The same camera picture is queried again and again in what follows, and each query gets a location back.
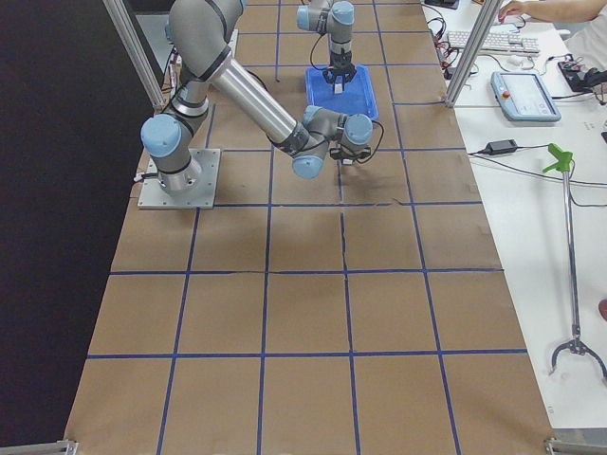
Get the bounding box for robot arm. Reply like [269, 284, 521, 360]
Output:
[296, 1, 357, 88]
[140, 1, 374, 196]

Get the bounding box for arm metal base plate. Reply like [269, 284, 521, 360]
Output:
[138, 148, 221, 209]

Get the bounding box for blue plastic tray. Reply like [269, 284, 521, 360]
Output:
[304, 64, 378, 120]

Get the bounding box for aluminium frame post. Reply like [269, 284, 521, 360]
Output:
[445, 0, 502, 107]
[102, 0, 164, 112]

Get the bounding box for black power brick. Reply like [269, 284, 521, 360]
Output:
[483, 139, 519, 155]

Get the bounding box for teach pendant tablet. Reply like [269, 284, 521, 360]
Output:
[490, 71, 561, 122]

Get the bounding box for aluminium frame post left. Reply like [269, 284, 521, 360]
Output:
[102, 0, 164, 112]

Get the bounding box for person hand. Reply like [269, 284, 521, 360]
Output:
[497, 1, 526, 24]

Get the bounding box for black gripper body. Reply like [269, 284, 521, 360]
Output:
[329, 146, 371, 164]
[322, 50, 356, 84]

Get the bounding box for white keyboard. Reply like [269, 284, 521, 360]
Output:
[447, 31, 541, 56]

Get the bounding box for brown paper table cover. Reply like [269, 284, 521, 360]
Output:
[65, 1, 550, 454]

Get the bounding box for green handled reacher grabber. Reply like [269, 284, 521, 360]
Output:
[543, 143, 606, 383]

